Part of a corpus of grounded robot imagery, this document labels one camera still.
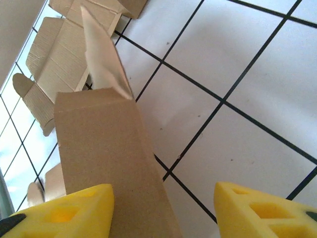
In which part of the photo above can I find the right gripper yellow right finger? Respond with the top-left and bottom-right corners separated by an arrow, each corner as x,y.
213,181 -> 317,238

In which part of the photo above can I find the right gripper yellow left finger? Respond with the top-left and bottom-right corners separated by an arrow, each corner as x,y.
0,183 -> 115,238

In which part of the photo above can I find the brown cardboard box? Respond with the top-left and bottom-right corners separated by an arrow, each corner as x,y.
53,4 -> 184,238
12,0 -> 147,206

